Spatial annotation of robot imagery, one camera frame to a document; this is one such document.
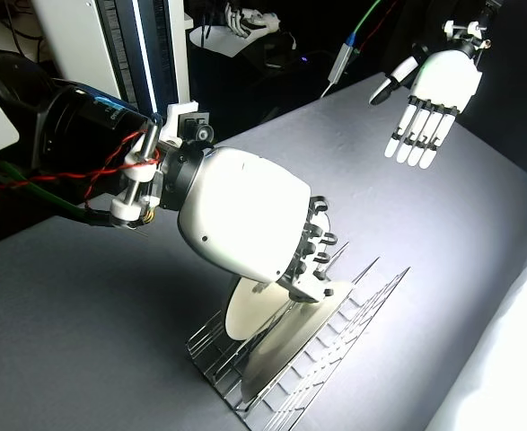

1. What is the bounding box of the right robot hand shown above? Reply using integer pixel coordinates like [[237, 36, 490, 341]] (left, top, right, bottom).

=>
[[176, 145, 339, 304]]

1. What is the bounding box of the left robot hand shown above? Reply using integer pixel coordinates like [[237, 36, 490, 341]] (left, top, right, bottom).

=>
[[369, 48, 484, 171]]

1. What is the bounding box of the white ceramic plate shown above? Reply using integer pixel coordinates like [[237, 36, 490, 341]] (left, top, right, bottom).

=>
[[240, 281, 355, 400], [224, 210, 334, 342]]

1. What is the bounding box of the black box with blue light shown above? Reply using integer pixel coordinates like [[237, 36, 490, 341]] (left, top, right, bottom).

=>
[[262, 33, 312, 71]]

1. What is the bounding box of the white paper sheet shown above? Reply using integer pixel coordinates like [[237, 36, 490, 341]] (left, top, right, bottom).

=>
[[189, 24, 264, 57]]

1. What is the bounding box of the spare white robot hand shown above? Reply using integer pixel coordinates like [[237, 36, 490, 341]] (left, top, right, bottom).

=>
[[224, 2, 282, 41]]

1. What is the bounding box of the white robot column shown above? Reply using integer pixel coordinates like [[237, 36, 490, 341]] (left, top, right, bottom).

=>
[[31, 0, 192, 118]]

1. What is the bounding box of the silver cable adapter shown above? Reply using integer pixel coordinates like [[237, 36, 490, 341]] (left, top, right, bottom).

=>
[[325, 42, 358, 86]]

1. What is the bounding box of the chrome wire plate rack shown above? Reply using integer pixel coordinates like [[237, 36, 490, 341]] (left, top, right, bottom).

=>
[[185, 242, 411, 426]]

